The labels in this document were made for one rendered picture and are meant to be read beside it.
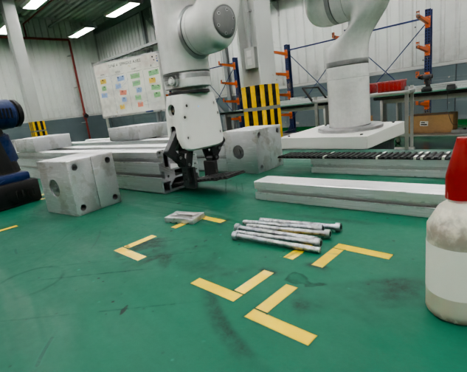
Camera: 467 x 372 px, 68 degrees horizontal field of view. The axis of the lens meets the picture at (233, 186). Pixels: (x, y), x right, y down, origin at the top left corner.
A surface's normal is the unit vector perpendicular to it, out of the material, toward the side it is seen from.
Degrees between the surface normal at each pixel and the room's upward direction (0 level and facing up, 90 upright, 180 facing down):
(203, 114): 90
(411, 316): 0
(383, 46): 90
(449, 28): 90
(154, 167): 90
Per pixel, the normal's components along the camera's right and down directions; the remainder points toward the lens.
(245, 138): -0.64, 0.25
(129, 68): -0.40, 0.26
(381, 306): -0.12, -0.97
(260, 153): 0.76, 0.06
